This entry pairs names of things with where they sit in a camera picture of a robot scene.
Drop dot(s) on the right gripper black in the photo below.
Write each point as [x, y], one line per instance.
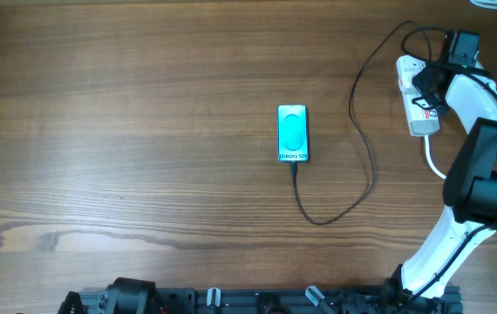
[425, 83]

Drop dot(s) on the smartphone with cyan screen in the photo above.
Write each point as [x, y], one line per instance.
[293, 133]

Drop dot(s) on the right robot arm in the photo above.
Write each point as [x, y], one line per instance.
[470, 185]

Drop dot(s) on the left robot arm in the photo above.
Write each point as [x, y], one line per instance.
[124, 296]

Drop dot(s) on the white USB charger plug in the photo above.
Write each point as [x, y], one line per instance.
[405, 83]

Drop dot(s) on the white power strip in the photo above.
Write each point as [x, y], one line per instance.
[420, 122]

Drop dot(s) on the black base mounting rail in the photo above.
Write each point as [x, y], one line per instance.
[364, 299]

